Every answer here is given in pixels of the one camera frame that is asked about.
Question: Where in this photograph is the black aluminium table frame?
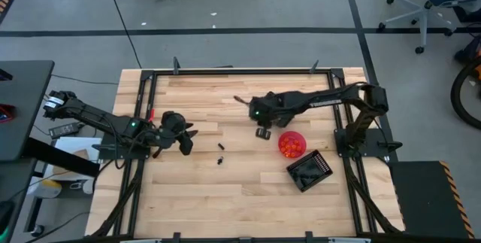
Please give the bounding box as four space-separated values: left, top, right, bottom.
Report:
85 56 406 243

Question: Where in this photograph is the black and orange machine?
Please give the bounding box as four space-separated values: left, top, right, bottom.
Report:
453 34 481 82

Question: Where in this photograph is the black hazard-striped platform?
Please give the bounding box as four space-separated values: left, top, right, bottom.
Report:
388 159 476 241

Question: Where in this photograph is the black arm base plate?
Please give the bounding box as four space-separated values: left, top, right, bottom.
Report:
92 143 153 160
333 127 404 159

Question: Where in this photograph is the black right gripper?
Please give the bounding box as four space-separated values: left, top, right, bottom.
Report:
249 91 289 141

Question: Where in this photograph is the white box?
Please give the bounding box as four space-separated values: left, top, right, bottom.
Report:
54 136 104 161

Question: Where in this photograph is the brown cardboard piece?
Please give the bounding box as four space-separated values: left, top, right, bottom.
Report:
51 148 91 177

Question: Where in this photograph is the black desk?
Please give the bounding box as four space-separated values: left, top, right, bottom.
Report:
0 59 56 162

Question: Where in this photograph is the long black floor cable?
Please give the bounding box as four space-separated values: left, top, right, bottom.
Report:
103 0 143 70

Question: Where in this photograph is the pink plastic bowl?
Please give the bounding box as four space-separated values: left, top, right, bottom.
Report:
277 130 307 159

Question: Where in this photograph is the black metal bar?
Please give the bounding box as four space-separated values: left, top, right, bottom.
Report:
22 136 101 179

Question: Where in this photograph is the yellow and white bottle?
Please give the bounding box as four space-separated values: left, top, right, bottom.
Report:
26 178 63 199

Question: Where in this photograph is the red object on desk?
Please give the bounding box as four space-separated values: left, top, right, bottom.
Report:
0 103 17 124

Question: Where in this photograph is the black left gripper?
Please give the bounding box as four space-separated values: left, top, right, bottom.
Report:
155 110 199 156

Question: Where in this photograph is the black rubber hoop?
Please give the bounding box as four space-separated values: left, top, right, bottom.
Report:
449 56 481 131

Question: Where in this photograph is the black power adapter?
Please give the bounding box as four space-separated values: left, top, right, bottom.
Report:
48 121 86 140

